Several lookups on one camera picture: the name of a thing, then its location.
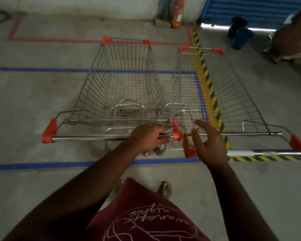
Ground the dark red printed shirt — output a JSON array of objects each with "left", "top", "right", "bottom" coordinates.
[{"left": 82, "top": 178, "right": 211, "bottom": 241}]

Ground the person's right sandal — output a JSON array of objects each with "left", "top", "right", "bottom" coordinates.
[{"left": 157, "top": 181, "right": 172, "bottom": 199}]

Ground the steel shopping cart with white-taped handle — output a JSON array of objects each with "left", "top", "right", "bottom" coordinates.
[{"left": 170, "top": 46, "right": 301, "bottom": 159}]

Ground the steel shopping cart with bare handle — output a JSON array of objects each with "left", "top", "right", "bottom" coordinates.
[{"left": 41, "top": 36, "right": 182, "bottom": 157}]

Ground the person's right forearm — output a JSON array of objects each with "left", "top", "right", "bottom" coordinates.
[{"left": 206, "top": 160, "right": 279, "bottom": 241}]

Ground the person's left sandal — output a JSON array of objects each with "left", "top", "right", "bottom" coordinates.
[{"left": 114, "top": 179, "right": 125, "bottom": 196}]

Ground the red fire extinguisher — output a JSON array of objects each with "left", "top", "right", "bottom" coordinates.
[{"left": 169, "top": 0, "right": 185, "bottom": 29}]

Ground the blue roller shutter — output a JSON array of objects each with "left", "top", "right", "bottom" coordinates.
[{"left": 200, "top": 0, "right": 301, "bottom": 30}]

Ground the person's left forearm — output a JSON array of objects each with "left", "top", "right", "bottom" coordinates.
[{"left": 2, "top": 141, "right": 141, "bottom": 241}]

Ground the person's sandal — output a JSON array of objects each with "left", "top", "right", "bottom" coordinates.
[
  {"left": 157, "top": 181, "right": 172, "bottom": 199},
  {"left": 114, "top": 179, "right": 125, "bottom": 196}
]

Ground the grey concrete block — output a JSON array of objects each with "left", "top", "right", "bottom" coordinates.
[{"left": 155, "top": 17, "right": 171, "bottom": 28}]

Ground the person's left hand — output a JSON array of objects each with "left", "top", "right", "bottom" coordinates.
[{"left": 129, "top": 123, "right": 175, "bottom": 154}]

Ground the person's right hand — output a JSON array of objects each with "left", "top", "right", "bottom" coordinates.
[{"left": 191, "top": 119, "right": 229, "bottom": 169}]

